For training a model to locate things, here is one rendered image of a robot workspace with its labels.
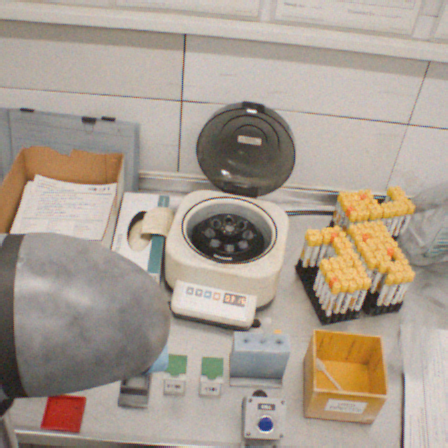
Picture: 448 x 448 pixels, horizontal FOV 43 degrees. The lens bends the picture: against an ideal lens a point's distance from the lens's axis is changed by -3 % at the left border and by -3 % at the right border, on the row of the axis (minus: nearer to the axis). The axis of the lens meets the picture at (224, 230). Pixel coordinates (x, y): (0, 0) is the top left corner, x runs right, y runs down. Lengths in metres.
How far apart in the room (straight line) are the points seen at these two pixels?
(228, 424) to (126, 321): 0.70
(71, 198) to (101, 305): 1.00
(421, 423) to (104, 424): 0.57
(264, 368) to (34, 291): 0.77
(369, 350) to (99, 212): 0.65
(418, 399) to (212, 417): 0.39
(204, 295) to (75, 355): 0.82
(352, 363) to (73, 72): 0.85
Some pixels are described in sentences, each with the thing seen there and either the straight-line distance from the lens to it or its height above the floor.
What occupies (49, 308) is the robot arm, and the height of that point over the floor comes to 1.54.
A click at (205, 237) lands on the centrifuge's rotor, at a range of 1.22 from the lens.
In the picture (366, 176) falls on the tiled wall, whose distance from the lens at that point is 1.48.
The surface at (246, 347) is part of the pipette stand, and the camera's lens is 1.06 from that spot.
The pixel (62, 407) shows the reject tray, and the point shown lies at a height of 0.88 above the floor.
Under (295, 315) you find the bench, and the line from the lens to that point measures 1.25.
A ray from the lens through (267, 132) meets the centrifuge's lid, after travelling 1.31.
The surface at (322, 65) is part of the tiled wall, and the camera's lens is 1.29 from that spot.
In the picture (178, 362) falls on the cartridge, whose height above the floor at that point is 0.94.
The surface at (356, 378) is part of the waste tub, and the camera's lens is 1.18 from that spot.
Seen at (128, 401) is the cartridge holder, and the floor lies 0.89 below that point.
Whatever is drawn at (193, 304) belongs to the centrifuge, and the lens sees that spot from 1.18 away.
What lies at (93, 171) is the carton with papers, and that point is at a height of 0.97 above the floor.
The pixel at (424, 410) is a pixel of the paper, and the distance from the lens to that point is 1.18.
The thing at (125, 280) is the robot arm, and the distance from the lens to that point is 0.41.
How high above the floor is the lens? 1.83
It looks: 44 degrees down
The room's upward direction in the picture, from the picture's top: 7 degrees clockwise
